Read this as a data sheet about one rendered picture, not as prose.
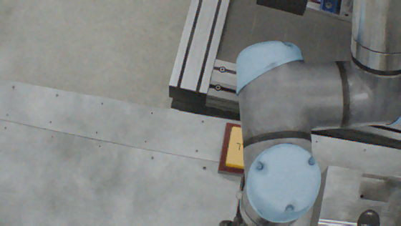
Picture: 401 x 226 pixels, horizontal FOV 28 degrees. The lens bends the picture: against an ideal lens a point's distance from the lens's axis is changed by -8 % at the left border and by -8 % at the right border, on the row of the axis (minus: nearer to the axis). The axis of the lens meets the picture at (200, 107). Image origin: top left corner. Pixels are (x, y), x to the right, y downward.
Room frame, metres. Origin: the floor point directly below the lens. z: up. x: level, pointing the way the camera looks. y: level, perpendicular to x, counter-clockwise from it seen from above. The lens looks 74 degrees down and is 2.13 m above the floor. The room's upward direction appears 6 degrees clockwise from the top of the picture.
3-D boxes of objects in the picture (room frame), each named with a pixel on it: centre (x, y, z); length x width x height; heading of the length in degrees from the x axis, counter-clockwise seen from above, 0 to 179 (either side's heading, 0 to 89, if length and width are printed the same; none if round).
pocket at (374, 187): (0.27, -0.28, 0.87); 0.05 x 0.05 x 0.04; 86
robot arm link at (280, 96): (0.28, -0.09, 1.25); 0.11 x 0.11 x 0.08; 10
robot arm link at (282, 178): (0.18, -0.09, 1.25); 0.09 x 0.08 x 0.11; 10
